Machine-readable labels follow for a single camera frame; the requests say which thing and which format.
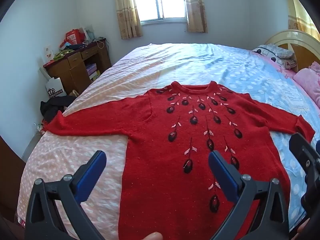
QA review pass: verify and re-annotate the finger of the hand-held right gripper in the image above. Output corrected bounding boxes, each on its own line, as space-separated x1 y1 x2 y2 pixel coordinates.
289 132 320 181

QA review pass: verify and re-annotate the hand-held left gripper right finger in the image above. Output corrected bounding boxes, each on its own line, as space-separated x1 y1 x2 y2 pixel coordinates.
208 151 290 240

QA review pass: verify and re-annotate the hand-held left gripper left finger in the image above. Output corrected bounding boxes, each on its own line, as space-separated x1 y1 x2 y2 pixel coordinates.
24 150 107 240

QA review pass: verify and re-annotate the red embroidered sweater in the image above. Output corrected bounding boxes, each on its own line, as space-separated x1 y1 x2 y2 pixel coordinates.
46 81 315 240

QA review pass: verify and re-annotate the person's right hand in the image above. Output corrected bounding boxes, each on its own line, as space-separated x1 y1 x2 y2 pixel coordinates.
296 219 312 240

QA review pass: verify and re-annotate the pink pillow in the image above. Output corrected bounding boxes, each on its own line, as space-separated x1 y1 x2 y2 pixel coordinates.
293 61 320 101

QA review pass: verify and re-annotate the black clothing pile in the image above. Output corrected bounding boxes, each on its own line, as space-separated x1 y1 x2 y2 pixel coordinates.
40 96 77 123

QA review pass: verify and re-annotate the brown wooden furniture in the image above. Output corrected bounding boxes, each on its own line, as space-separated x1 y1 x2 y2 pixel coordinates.
0 135 26 223

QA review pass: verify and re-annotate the white paper bag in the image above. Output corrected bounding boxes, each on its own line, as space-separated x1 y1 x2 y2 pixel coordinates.
45 77 67 99

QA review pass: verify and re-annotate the brown wooden desk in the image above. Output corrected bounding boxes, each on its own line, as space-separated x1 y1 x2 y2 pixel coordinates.
43 39 112 96

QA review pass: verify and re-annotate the purple box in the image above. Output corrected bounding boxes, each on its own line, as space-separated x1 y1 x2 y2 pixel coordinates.
86 64 98 77

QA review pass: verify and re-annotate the white cartoon pillow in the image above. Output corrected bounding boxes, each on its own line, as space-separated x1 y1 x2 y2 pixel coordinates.
251 44 298 69

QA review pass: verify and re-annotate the wooden bed headboard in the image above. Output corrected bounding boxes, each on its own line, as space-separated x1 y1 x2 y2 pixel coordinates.
264 29 320 73

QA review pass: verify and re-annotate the green cloth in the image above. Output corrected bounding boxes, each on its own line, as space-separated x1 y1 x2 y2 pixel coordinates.
53 49 75 61

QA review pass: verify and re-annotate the polka-dot bed sheet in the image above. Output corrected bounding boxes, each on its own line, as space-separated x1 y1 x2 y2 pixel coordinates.
16 42 320 240

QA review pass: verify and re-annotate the yellow curtain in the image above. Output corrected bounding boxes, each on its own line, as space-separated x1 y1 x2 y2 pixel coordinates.
287 0 320 41

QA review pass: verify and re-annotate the red cardboard box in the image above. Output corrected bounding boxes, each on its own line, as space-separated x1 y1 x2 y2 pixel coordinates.
65 29 85 46

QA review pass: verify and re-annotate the beige patterned curtain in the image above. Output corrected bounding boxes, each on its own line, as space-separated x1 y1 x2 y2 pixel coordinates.
114 0 143 40
182 0 208 33

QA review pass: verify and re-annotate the window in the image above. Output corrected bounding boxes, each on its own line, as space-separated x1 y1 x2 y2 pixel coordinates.
131 0 188 25

